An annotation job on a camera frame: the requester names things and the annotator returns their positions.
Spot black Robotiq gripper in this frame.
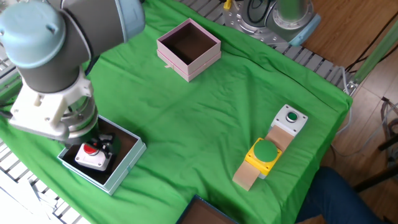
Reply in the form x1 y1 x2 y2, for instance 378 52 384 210
66 121 116 160

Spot white box red push button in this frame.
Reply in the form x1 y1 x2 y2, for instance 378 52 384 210
74 142 113 172

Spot light blue cardboard box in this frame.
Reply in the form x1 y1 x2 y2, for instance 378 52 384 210
57 114 147 196

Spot dark blue cardboard box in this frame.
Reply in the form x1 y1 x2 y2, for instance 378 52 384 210
175 194 240 224

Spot pink cardboard box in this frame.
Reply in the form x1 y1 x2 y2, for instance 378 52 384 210
156 17 222 83

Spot yellow box green mushroom button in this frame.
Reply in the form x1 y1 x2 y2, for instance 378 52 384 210
244 138 283 180

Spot grey box small green button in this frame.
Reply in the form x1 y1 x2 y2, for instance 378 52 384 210
269 104 309 138

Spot green table cloth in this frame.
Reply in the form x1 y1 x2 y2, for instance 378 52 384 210
0 0 354 224

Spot white paper stack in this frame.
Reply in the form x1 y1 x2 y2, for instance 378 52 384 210
0 169 58 224

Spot tan wooden block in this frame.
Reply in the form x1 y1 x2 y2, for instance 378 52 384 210
264 125 295 153
231 160 261 192

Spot silver robot mounting plate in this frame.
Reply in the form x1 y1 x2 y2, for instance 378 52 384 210
223 0 301 47

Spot person's leg blue jeans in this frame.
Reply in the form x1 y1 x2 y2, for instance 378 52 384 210
294 166 386 224

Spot white wrist mounting bracket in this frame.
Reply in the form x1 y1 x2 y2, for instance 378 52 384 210
8 68 95 141

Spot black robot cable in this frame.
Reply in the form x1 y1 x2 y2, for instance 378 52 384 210
246 0 274 25

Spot thin grey cable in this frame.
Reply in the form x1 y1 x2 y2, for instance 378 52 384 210
330 67 398 158

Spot black floor cable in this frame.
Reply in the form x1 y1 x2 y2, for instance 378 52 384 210
344 9 398 74

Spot black chair frame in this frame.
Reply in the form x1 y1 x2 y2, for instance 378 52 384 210
353 133 398 193

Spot grey cable bundle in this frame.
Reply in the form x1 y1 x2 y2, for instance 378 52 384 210
381 96 398 169

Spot metal frame post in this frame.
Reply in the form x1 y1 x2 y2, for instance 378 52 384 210
347 27 398 94

